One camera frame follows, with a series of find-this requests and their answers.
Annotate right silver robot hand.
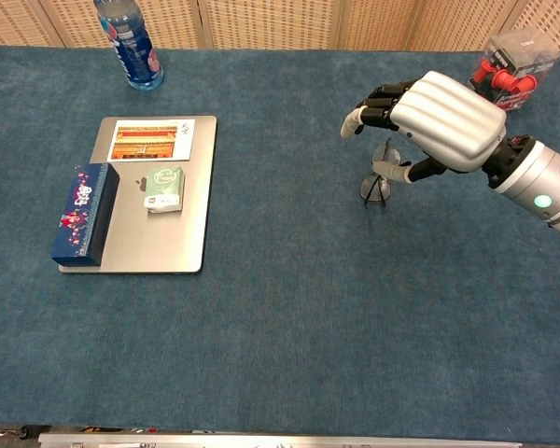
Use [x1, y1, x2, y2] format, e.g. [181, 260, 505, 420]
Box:
[340, 70, 508, 186]

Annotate silver laptop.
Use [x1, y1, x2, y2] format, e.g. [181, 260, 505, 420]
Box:
[58, 115, 218, 275]

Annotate beige woven folding screen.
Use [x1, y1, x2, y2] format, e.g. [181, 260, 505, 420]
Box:
[0, 0, 560, 52]

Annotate aluminium profile rail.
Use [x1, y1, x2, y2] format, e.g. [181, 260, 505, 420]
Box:
[36, 431, 524, 448]

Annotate red and black object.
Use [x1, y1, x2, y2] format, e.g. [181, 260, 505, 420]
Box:
[466, 26, 560, 113]

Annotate blue patterned pencil box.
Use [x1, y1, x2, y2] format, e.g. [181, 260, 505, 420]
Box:
[50, 162, 121, 267]

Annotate blue felt table cloth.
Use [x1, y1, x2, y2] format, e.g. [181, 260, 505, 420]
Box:
[0, 44, 560, 444]

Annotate thin-framed eyeglasses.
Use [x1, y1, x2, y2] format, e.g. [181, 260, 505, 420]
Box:
[357, 137, 410, 209]

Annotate palace picture postcard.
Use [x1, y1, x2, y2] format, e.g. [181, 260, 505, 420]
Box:
[106, 119, 196, 162]

